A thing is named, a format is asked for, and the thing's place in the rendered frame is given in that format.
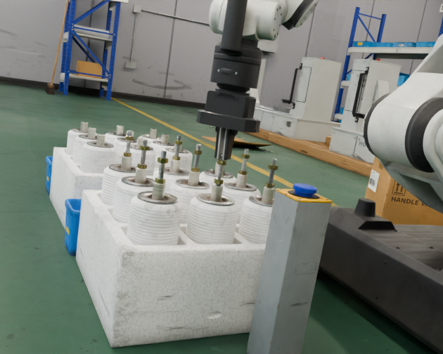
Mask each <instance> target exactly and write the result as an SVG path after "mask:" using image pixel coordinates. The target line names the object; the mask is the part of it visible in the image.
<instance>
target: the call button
mask: <svg viewBox="0 0 443 354"><path fill-rule="evenodd" d="M293 189H294V190H295V194H297V195H301V196H304V197H313V196H314V194H316V191H317V189H316V187H314V186H312V185H307V184H304V183H295V184H294V185H293Z"/></svg>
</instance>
